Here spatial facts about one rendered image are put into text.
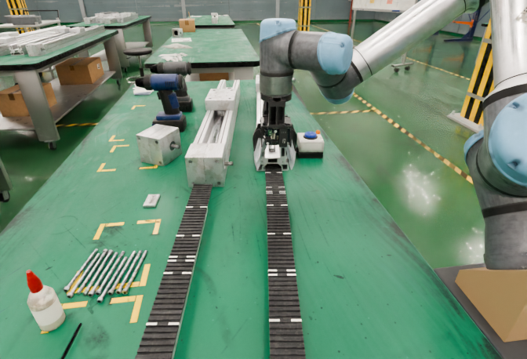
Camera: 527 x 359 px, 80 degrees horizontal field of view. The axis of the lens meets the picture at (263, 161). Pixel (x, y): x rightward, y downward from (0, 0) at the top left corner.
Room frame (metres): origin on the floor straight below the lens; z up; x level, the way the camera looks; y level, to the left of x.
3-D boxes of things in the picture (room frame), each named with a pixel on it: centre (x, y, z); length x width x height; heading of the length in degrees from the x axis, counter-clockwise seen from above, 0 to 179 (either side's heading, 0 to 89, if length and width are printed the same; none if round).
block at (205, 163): (0.80, 0.15, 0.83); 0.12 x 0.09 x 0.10; 91
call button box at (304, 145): (0.96, -0.15, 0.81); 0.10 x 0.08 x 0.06; 91
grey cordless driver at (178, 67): (1.41, 0.42, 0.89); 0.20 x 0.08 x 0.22; 97
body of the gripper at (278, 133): (0.70, -0.03, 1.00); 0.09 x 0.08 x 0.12; 1
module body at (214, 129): (1.24, 0.17, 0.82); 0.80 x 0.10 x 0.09; 1
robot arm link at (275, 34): (0.71, -0.03, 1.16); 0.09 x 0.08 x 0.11; 58
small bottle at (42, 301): (0.34, 0.35, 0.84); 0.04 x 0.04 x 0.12
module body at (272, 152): (1.24, -0.02, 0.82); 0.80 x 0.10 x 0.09; 1
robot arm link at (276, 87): (0.71, -0.03, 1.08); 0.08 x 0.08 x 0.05
